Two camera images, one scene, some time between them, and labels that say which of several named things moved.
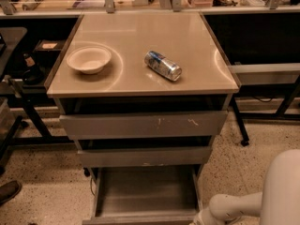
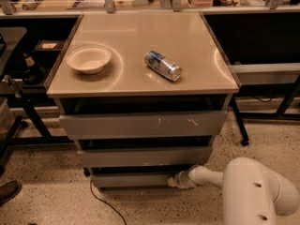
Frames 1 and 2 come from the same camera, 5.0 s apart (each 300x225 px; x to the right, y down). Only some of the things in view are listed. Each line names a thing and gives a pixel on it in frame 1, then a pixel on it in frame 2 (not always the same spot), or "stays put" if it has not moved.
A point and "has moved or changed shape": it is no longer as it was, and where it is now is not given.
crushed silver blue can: x=162 y=65 stays put
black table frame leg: x=239 y=119 stays put
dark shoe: x=9 y=190 stays put
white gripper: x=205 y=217 to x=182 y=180
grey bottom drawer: x=142 y=195 has moved or changed shape
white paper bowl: x=90 y=59 stays put
